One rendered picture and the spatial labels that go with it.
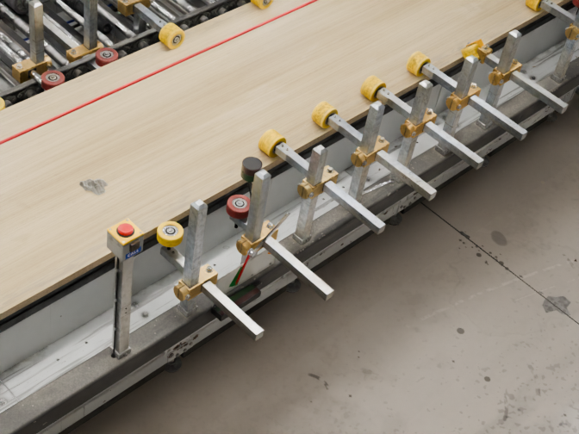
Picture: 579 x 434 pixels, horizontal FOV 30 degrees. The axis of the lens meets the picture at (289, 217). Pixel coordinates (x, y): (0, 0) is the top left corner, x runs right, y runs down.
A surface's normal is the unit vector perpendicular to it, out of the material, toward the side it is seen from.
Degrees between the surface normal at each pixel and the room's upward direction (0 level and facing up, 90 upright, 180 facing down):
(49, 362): 0
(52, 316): 90
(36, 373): 0
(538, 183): 0
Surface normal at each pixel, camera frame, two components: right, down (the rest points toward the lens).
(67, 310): 0.69, 0.58
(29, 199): 0.14, -0.69
